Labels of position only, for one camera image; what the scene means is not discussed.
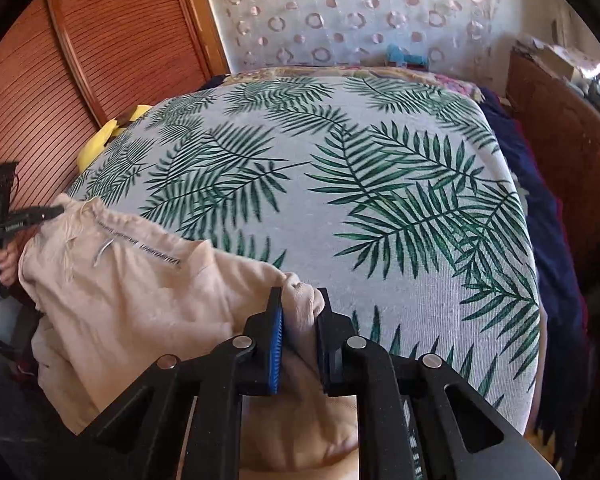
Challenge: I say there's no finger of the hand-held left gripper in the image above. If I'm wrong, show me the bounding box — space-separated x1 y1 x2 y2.
7 204 66 233

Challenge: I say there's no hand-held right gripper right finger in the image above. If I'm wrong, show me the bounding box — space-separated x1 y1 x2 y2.
316 287 561 480

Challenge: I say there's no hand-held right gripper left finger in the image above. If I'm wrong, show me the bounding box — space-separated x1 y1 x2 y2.
77 286 286 480

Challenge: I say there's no beige printed t-shirt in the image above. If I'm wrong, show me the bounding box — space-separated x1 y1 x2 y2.
17 195 361 480

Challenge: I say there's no person's left hand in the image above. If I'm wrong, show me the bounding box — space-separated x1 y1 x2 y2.
0 245 22 286

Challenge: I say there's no yellow plush toy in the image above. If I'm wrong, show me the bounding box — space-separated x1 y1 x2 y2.
77 104 153 171

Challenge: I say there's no wooden slatted wardrobe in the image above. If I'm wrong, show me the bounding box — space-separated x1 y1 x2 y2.
0 0 231 241

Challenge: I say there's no palm leaf bed sheet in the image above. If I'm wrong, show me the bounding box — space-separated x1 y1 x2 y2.
62 74 543 441

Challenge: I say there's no navy blue blanket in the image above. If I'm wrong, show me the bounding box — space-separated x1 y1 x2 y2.
480 85 588 461

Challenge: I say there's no floral blanket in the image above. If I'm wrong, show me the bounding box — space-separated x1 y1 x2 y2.
225 62 483 103

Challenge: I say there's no blue tissue box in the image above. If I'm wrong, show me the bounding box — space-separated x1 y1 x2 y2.
385 42 431 67

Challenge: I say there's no low wooden cabinet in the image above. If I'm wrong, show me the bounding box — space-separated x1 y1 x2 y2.
505 45 600 261

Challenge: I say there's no circle-patterned sheer curtain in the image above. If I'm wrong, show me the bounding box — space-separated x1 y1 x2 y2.
197 0 506 73

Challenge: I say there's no cardboard box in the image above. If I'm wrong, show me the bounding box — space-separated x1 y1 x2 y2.
530 45 586 81

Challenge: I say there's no white patterned paper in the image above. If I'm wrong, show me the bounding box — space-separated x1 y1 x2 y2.
570 50 600 78

